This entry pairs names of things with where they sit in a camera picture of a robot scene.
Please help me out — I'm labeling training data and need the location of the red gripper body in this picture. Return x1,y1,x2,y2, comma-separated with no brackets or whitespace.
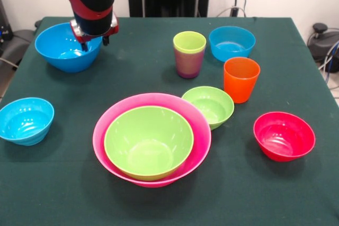
70,12,120,44

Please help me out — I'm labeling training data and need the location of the large blue bowl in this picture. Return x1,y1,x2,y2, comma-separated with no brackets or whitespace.
35,22,104,74

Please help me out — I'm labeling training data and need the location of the lime green cup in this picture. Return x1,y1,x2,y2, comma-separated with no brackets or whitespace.
173,31,207,55

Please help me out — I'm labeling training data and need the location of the purple cup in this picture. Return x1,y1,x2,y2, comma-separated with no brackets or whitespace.
174,49,206,79

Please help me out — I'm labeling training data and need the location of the large pink bowl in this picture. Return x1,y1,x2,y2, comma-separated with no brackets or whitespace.
93,93,212,188

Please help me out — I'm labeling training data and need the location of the large green bowl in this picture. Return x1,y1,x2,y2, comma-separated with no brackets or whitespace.
104,105,194,181

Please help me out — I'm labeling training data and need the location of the black wheel base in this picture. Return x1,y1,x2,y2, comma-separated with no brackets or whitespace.
0,20,43,78
309,23,339,73

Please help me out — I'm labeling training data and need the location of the small light blue bowl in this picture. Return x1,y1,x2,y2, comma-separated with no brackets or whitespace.
0,97,55,147

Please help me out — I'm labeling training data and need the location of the medium blue bowl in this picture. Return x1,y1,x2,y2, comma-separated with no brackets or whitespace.
208,25,256,63

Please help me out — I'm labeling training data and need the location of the small green bowl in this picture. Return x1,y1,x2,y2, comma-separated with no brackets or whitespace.
182,86,235,130

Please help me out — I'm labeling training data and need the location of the orange cup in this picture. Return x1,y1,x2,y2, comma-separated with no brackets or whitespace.
223,57,261,104

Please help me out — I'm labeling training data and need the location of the small red-pink bowl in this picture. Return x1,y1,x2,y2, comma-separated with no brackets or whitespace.
253,111,316,162

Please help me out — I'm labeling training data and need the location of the dark green table cloth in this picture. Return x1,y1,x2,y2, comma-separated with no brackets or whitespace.
0,16,339,226

